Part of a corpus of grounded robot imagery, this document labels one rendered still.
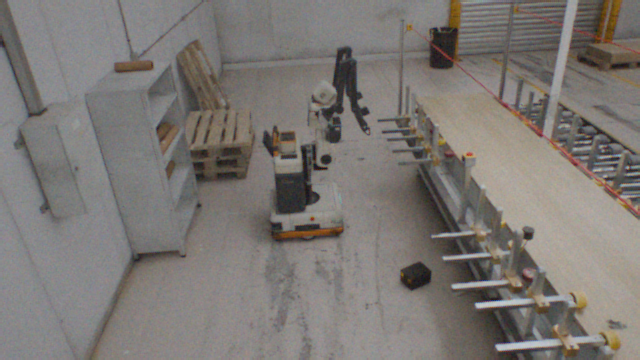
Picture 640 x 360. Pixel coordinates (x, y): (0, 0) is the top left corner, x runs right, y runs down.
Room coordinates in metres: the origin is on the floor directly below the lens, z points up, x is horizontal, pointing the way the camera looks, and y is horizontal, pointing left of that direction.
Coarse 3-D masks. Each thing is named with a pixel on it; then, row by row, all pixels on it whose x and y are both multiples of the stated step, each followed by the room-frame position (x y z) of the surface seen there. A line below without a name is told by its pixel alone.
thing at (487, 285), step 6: (474, 282) 1.88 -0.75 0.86; (480, 282) 1.88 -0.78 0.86; (486, 282) 1.88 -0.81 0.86; (492, 282) 1.87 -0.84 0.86; (498, 282) 1.87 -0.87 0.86; (504, 282) 1.87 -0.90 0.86; (522, 282) 1.86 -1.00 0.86; (528, 282) 1.86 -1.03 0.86; (456, 288) 1.85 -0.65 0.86; (462, 288) 1.85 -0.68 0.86; (468, 288) 1.85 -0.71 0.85; (474, 288) 1.85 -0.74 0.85; (480, 288) 1.85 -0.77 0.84; (486, 288) 1.85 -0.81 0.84; (492, 288) 1.85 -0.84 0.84
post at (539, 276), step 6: (540, 270) 1.65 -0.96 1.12; (534, 276) 1.67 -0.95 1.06; (540, 276) 1.65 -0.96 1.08; (534, 282) 1.66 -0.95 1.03; (540, 282) 1.65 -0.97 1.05; (534, 288) 1.65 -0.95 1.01; (540, 288) 1.65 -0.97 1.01; (534, 294) 1.65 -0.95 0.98; (540, 294) 1.65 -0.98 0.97; (528, 312) 1.66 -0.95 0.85; (534, 312) 1.65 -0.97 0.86; (528, 318) 1.65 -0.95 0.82; (534, 318) 1.65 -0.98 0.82; (528, 324) 1.65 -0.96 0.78; (534, 324) 1.65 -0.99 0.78; (528, 330) 1.65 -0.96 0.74
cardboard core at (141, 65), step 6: (138, 60) 3.93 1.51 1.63; (144, 60) 3.92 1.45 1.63; (150, 60) 3.91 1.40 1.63; (114, 66) 3.88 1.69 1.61; (120, 66) 3.88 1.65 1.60; (126, 66) 3.88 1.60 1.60; (132, 66) 3.88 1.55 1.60; (138, 66) 3.88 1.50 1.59; (144, 66) 3.88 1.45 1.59; (150, 66) 3.89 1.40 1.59
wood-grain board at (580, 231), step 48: (432, 96) 4.76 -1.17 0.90; (480, 96) 4.68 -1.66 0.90; (480, 144) 3.50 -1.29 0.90; (528, 144) 3.45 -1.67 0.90; (528, 192) 2.70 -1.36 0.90; (576, 192) 2.66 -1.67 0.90; (576, 240) 2.14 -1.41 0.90; (624, 240) 2.12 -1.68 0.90; (576, 288) 1.75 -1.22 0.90; (624, 288) 1.73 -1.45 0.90; (624, 336) 1.43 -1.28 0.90
